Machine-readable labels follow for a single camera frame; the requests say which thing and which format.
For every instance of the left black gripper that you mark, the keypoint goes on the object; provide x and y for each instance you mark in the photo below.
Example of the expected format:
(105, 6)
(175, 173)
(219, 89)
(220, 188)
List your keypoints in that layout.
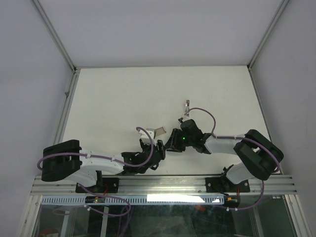
(160, 147)

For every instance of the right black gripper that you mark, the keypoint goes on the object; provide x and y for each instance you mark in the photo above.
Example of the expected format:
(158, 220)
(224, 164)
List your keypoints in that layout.
(172, 144)

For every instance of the white mini stapler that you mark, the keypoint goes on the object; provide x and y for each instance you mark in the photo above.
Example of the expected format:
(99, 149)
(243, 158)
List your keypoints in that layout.
(187, 108)

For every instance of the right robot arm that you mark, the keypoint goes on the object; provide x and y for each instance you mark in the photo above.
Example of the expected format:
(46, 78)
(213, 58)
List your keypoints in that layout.
(259, 157)

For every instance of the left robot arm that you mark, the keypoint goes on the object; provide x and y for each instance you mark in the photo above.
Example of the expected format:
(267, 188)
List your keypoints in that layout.
(68, 161)

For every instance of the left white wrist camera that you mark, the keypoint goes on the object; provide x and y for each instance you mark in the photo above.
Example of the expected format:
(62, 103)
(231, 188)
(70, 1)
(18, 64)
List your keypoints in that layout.
(147, 136)

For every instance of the aluminium mounting rail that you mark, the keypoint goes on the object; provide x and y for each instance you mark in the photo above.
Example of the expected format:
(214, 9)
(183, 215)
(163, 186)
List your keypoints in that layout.
(276, 185)

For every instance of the white slotted cable duct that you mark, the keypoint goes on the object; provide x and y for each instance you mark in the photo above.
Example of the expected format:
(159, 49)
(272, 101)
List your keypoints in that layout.
(150, 199)

